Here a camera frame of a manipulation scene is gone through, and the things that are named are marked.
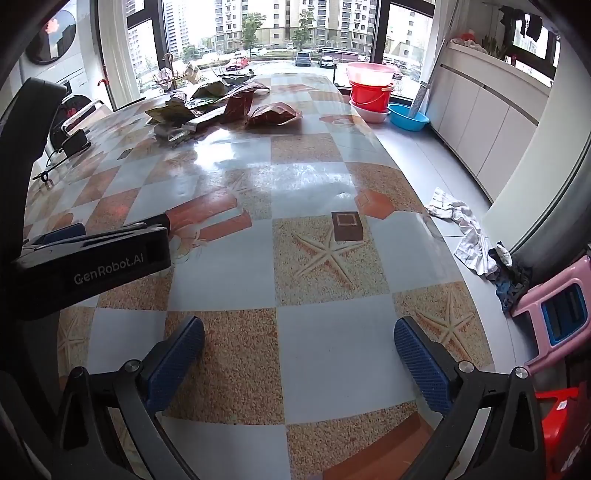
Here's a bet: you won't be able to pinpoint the large green snack bag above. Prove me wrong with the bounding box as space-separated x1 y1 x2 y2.
191 76 253 100

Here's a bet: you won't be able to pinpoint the white washing machine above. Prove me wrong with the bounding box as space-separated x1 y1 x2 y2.
44 69 110 169

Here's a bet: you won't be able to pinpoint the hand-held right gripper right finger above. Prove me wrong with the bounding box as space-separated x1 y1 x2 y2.
393 316 546 480

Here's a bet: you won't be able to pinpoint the blue plastic basin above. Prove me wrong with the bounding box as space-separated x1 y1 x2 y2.
387 103 430 132

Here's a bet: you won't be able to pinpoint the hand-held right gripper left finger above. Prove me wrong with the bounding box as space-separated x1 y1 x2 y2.
51 316 206 480

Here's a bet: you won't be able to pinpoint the black power adapter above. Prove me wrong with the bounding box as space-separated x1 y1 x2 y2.
62 128 92 156

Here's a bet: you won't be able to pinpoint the orange red snack bag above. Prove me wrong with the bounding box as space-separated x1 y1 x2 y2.
245 102 304 129

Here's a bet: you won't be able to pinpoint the white cabinet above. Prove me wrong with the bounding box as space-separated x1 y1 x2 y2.
428 41 556 205

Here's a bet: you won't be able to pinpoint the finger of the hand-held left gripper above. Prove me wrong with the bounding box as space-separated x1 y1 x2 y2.
25 212 171 253

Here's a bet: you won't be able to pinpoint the long narrow snack packet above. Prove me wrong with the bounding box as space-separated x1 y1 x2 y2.
187 109 227 133

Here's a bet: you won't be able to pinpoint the checkered starfish tablecloth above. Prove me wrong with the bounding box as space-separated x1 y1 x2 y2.
21 73 497 480

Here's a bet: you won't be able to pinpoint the yellow cartoon snack packet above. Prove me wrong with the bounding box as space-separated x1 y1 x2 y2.
145 100 198 125

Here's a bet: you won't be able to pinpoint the white plastic basin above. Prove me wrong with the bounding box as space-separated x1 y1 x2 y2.
349 100 391 125

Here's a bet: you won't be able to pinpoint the leaning grey board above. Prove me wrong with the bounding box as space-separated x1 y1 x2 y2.
408 80 431 117

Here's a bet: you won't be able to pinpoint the gold wire rack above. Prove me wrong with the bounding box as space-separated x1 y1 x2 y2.
154 52 182 92

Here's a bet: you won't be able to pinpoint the hanging dark clothes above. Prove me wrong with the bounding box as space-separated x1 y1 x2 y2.
498 6 544 43

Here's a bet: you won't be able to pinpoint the dark red snack bag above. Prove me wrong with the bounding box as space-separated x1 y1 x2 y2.
224 88 256 123

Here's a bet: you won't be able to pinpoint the red white cloth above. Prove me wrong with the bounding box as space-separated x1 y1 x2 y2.
450 30 484 49

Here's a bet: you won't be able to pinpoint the clear silver snack packet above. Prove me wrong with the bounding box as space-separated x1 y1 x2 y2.
154 122 205 142

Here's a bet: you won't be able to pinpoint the white dryer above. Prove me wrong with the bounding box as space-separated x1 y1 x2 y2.
9 0 105 82

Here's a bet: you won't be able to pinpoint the dark cloth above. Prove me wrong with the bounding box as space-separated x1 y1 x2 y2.
488 241 533 315

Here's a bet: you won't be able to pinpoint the green plant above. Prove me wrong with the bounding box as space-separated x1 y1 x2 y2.
482 36 509 59

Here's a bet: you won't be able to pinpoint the black cable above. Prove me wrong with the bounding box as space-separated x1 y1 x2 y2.
31 150 75 184

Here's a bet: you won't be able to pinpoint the metal chair back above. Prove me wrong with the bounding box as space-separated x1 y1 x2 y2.
59 98 112 136

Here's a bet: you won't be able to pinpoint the pink plastic stool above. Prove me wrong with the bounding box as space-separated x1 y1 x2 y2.
510 255 591 376

